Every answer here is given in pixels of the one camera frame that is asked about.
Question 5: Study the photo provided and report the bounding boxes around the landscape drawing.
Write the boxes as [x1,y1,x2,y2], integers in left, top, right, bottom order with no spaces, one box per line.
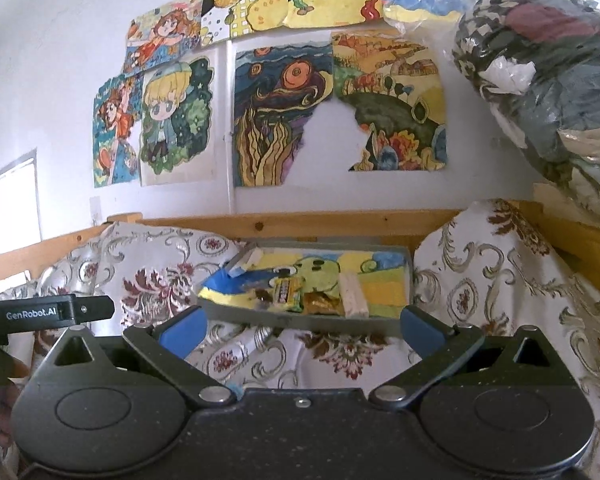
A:
[332,32,448,171]

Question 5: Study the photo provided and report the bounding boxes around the gold foil snack packet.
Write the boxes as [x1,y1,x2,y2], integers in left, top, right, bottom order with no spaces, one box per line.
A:
[301,292,344,316]

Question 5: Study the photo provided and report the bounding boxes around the anime girl drawing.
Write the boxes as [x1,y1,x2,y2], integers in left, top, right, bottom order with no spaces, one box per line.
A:
[92,75,143,188]

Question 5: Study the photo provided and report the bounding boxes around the rice cracker pack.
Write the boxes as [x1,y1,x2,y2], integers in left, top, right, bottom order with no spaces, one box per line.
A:
[338,272,370,318]

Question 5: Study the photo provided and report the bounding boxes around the floral white bed cover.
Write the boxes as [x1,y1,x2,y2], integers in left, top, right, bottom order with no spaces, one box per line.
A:
[0,200,600,479]

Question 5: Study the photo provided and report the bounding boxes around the frog drawing paper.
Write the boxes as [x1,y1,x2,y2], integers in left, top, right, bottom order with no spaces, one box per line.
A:
[198,245,412,318]

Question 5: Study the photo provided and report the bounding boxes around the starry night drawing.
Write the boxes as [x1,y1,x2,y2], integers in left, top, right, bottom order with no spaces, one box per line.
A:
[232,42,334,188]

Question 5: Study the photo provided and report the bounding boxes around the plastic bag of clothes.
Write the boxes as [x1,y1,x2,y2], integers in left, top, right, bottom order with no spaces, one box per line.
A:
[452,0,600,217]

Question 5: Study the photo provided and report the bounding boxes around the yellow green candy pack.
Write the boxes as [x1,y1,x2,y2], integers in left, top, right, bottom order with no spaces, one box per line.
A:
[272,276,303,312]

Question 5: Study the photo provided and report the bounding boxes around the blond boy drawing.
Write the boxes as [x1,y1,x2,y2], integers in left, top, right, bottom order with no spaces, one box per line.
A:
[140,54,218,186]

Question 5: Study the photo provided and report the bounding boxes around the clear dark snack bag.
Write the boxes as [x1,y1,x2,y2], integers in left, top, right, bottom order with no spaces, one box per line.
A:
[248,288,274,311]

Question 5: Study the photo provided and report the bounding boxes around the wooden bed frame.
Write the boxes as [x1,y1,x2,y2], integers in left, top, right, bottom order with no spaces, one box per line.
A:
[0,200,600,291]

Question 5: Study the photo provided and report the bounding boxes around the grey metal tray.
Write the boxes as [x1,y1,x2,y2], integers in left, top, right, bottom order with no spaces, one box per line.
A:
[197,238,413,337]

